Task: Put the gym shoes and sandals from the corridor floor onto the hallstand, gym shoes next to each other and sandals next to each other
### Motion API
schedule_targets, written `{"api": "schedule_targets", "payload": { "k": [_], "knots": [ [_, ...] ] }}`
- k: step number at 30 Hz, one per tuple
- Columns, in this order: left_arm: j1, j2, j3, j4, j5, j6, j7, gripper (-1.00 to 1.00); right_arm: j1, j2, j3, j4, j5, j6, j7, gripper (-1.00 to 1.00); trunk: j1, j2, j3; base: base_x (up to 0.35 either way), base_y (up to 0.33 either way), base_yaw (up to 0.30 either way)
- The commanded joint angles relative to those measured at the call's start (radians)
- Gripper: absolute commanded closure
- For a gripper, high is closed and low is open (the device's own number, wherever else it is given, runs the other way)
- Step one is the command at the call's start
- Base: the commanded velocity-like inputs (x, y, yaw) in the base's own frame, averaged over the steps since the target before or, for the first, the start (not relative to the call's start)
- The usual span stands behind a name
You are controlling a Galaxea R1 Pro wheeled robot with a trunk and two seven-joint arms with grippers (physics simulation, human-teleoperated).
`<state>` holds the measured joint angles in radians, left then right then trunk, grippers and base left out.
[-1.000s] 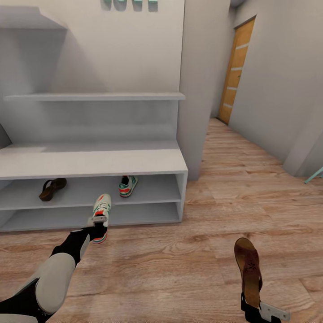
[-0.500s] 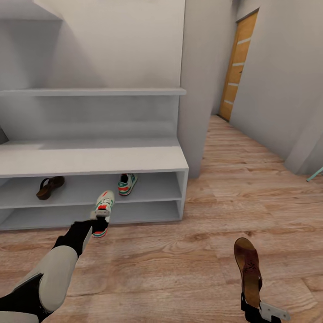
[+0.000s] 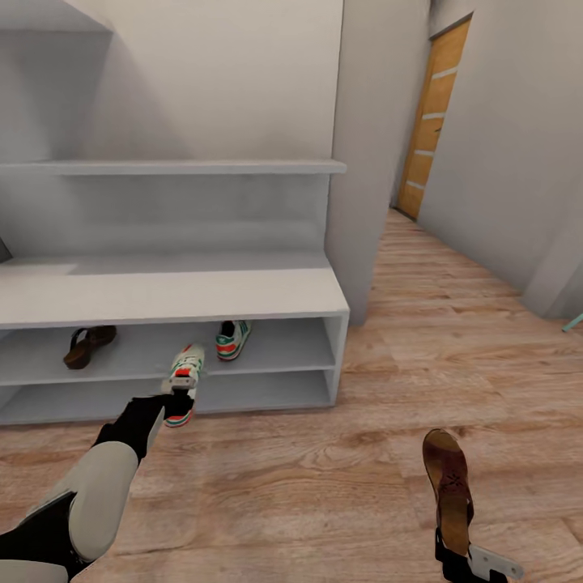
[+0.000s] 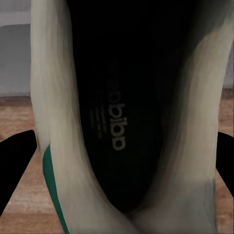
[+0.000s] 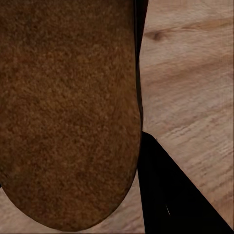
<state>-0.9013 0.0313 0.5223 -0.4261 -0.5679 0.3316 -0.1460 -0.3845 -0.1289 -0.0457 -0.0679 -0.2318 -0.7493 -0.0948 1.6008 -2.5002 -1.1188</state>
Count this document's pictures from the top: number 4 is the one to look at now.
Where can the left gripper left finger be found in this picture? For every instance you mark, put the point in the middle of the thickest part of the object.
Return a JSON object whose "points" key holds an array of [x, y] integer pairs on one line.
{"points": [[15, 155]]}

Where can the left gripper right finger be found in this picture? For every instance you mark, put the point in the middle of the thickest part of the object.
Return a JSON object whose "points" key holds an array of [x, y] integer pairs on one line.
{"points": [[225, 159]]}

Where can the gym shoe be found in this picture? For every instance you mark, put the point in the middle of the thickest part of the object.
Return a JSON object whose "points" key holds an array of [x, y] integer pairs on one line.
{"points": [[125, 96]]}

